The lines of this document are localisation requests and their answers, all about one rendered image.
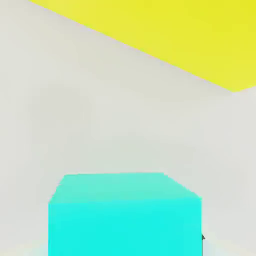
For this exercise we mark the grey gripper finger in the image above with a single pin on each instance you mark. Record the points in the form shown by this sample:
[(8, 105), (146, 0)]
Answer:
[(203, 245)]

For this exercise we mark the small cyan cube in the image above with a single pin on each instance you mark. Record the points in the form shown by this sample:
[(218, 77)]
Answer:
[(125, 224)]

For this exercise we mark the large yellow box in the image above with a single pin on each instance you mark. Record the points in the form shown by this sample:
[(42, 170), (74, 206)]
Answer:
[(180, 30)]

